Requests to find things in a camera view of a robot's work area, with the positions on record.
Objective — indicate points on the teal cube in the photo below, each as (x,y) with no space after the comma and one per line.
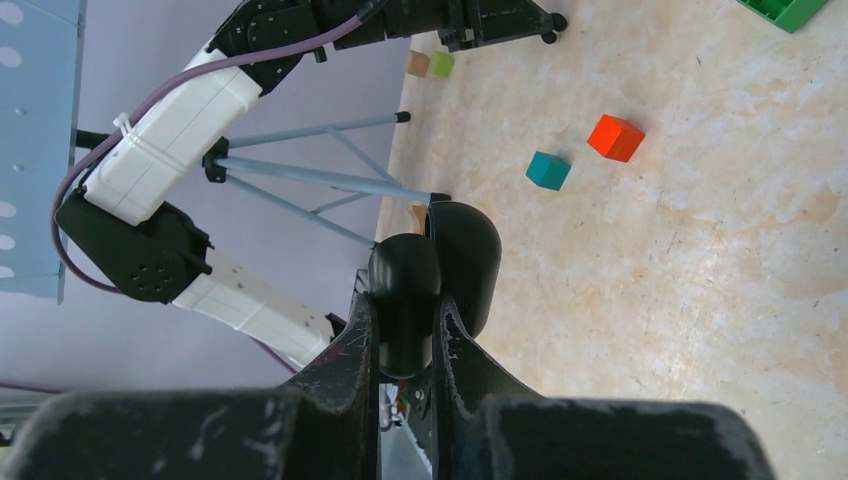
(548,171)

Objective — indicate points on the orange cube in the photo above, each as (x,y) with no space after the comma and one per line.
(615,139)

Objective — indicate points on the blue tripod stand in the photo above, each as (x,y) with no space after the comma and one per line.
(218,163)

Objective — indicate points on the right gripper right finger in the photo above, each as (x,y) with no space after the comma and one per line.
(489,425)

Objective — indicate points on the wooden cube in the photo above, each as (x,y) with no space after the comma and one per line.
(417,64)

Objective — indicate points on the blue perforated metal panel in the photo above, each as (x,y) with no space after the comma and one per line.
(41,58)

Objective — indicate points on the green lego brick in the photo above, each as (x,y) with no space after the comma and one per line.
(787,15)

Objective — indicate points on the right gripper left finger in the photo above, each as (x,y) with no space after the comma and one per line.
(320,424)

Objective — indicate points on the lime green cube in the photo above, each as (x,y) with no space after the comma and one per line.
(441,64)

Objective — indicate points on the black earbud case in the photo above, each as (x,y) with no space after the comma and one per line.
(458,255)

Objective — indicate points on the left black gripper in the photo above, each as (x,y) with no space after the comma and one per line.
(461,25)

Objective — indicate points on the wooden block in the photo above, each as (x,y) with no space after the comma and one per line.
(418,214)

